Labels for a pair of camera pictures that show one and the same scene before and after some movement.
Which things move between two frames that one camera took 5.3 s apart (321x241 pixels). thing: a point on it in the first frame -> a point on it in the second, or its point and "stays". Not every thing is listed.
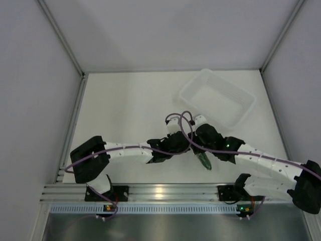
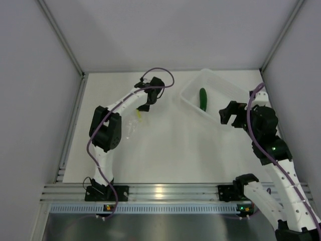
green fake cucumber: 204,160 -> 203,99
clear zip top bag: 205,160 -> 134,124
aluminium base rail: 147,193 stays
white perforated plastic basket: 217,98 stays
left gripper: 185,148 -> 145,108
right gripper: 196,138 -> 233,108
